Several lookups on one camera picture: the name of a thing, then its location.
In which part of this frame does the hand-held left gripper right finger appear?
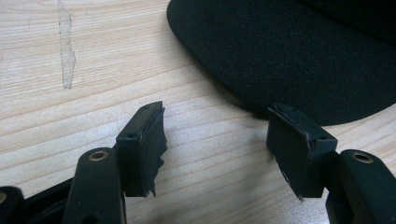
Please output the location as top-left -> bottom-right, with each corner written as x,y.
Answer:
265,103 -> 396,224

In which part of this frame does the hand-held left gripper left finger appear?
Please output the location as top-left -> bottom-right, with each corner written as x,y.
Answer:
61,100 -> 168,224

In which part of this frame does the black cap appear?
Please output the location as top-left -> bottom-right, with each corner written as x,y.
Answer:
166,0 -> 396,127

